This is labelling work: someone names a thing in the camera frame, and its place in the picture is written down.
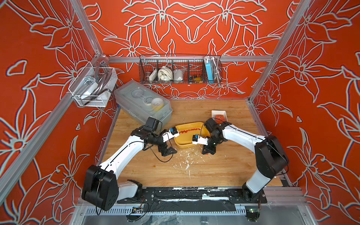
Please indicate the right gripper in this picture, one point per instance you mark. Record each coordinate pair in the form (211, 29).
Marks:
(206, 149)

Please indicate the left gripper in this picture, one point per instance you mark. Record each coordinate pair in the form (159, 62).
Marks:
(161, 149)

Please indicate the yellow plastic tray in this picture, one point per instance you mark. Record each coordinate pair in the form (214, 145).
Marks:
(186, 131)

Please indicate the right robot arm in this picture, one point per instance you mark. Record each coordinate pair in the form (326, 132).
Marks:
(270, 156)

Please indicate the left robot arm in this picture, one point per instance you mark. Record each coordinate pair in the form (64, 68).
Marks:
(101, 188)

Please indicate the white square box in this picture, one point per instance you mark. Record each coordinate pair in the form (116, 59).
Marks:
(215, 112)

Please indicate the clear lidded storage container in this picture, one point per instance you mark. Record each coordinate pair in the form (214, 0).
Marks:
(136, 100)

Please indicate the blue box in basket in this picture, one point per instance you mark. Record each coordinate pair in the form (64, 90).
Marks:
(208, 67)

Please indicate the orange cube block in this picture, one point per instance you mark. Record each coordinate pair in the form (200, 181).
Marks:
(220, 117)

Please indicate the yellow tape roll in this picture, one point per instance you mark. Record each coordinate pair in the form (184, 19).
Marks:
(157, 104)

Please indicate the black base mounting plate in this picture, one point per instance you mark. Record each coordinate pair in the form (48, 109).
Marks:
(181, 194)

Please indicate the white cloth in basket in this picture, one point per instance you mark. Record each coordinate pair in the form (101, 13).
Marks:
(165, 74)

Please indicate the black wire wall basket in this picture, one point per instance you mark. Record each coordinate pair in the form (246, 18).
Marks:
(186, 68)

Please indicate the clear wall-mounted bin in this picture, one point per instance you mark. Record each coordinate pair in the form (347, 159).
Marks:
(94, 86)

